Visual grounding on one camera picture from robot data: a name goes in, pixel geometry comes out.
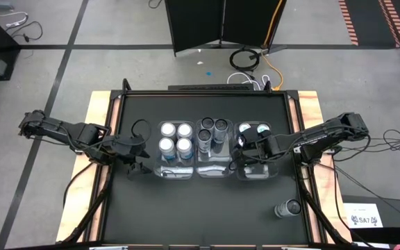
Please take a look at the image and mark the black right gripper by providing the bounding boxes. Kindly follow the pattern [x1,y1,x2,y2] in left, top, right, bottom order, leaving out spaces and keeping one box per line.
[233,133,276,170]

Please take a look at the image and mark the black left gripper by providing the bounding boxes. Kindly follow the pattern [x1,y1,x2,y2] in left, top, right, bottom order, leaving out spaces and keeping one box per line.
[108,135,153,181]

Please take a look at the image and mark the clear plastic bin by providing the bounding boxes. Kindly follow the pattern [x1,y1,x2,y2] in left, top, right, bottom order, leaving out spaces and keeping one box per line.
[155,120,198,181]
[194,118,236,179]
[233,121,279,182]

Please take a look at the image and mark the black folding partition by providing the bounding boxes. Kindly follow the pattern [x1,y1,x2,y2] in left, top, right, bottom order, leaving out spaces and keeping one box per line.
[164,0,288,57]

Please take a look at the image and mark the white paper sign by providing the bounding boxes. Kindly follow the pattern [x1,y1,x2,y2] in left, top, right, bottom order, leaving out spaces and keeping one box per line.
[346,203,384,229]

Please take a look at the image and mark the black box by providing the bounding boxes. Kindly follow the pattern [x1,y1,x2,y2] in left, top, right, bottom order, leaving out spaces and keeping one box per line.
[340,194,400,246]

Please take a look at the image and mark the black mat orange stripes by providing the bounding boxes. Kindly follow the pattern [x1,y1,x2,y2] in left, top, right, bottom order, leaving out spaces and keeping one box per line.
[337,0,400,49]

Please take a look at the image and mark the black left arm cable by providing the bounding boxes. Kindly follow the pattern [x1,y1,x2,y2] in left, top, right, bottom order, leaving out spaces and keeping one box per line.
[131,118,153,140]

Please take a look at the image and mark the black coiled cable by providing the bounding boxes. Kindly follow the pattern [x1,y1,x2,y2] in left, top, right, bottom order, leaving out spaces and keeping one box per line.
[228,47,261,73]

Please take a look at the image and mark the orange extension cable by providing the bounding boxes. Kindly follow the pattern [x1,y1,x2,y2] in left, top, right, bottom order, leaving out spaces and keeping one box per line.
[260,0,285,92]

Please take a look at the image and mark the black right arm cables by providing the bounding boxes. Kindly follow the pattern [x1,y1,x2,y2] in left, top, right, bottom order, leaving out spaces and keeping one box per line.
[331,128,400,163]

